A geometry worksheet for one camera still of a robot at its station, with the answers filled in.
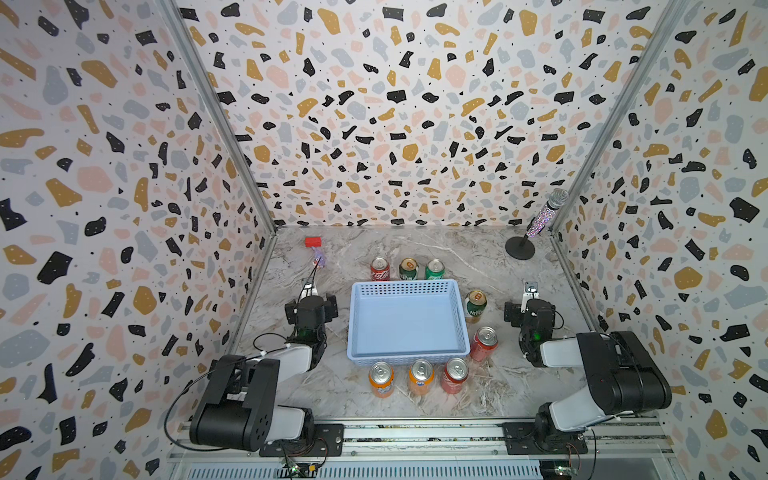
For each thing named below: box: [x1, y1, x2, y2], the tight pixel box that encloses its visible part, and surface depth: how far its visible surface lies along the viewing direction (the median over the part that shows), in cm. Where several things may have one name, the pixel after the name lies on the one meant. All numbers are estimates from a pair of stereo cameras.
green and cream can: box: [399, 257, 419, 281], surface depth 99 cm
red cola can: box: [371, 257, 390, 281], surface depth 99 cm
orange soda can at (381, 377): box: [368, 361, 395, 399], surface depth 76 cm
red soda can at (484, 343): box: [470, 326, 499, 362], surface depth 83 cm
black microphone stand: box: [505, 234, 536, 260], surface depth 119 cm
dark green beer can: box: [467, 289, 487, 317], surface depth 91 cm
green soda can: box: [425, 258, 445, 280], surface depth 99 cm
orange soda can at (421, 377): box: [408, 358, 435, 396], surface depth 76 cm
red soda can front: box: [441, 357, 469, 395], surface depth 76 cm
